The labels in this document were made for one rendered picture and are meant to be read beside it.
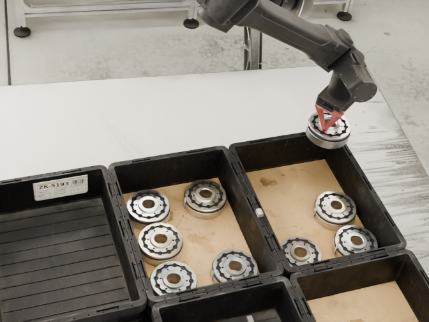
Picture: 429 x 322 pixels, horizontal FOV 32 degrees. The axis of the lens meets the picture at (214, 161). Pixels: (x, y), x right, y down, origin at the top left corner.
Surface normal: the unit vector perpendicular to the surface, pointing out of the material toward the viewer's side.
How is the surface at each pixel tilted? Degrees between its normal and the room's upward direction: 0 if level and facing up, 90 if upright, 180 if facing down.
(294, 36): 102
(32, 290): 0
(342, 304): 0
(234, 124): 0
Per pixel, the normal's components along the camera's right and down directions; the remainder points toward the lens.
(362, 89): 0.22, 0.72
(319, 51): 0.44, 0.80
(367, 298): 0.10, -0.70
